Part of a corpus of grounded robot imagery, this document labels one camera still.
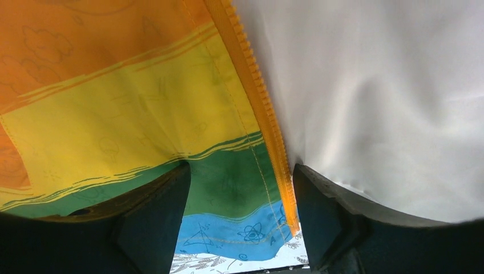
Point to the rainbow striped hooded jacket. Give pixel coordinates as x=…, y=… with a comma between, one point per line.
x=384, y=98

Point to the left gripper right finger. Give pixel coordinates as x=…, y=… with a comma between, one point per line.
x=347, y=233

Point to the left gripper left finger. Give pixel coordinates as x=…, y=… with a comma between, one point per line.
x=135, y=232

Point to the floral patterned table mat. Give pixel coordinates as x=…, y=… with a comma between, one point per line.
x=234, y=263

